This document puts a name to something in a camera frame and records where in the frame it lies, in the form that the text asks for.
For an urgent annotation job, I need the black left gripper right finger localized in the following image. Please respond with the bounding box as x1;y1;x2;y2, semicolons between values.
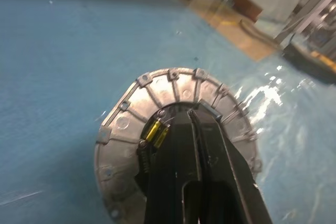
188;102;274;224

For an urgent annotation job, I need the black floor cable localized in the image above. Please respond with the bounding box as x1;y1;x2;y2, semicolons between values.
239;20;279;49

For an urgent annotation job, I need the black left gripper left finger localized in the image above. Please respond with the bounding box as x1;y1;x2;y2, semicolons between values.
143;110;203;224

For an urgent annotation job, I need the brown cardboard box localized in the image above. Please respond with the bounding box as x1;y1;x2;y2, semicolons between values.
233;0;264;22

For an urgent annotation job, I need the aluminium frame rack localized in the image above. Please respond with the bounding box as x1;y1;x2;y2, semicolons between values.
272;0;336;51

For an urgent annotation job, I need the silver motor cover with circuit board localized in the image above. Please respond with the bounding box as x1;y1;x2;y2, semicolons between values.
94;68;263;221

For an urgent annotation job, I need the black rack base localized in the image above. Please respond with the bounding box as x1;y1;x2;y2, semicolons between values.
281;42;336;85

